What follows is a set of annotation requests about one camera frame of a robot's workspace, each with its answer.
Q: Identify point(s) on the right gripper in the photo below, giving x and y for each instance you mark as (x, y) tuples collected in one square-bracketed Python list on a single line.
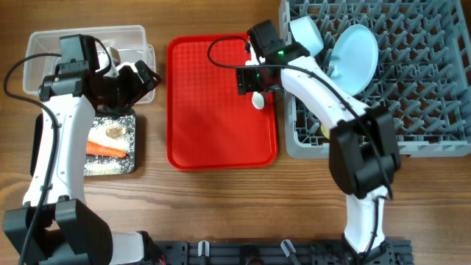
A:
[(249, 81)]

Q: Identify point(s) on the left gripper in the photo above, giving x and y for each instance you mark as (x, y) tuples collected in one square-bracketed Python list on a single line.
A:
[(135, 89)]

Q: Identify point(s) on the white plastic spoon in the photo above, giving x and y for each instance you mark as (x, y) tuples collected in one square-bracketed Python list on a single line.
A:
[(258, 100)]

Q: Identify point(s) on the brown food scrap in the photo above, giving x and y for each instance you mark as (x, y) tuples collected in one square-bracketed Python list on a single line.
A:
[(115, 132)]

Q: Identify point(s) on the light blue bowl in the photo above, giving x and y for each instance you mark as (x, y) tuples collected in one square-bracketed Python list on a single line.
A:
[(306, 32)]

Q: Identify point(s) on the yellow cup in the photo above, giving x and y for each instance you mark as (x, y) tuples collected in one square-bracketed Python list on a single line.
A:
[(325, 131)]

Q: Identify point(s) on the orange carrot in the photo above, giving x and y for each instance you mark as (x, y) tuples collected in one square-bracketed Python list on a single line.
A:
[(93, 148)]

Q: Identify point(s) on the light blue plate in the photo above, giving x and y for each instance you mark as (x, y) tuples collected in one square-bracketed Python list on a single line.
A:
[(354, 59)]

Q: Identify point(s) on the white rice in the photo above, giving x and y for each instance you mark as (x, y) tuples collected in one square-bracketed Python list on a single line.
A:
[(103, 167)]

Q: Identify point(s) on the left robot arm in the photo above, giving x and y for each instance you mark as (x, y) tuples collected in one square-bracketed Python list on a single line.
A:
[(54, 225)]

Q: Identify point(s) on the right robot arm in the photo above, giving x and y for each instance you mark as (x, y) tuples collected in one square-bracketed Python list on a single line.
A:
[(363, 153)]

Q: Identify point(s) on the grey dishwasher rack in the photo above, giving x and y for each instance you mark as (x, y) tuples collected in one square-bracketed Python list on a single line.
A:
[(423, 73)]

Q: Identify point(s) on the clear plastic bin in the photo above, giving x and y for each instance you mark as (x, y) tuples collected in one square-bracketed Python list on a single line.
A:
[(130, 42)]

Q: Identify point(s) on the red serving tray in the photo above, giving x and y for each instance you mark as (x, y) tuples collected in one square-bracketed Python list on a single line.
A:
[(208, 124)]

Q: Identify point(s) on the black tray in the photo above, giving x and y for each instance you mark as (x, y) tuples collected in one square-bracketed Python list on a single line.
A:
[(130, 162)]

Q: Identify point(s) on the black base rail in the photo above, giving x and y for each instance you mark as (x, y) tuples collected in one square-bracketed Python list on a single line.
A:
[(389, 252)]

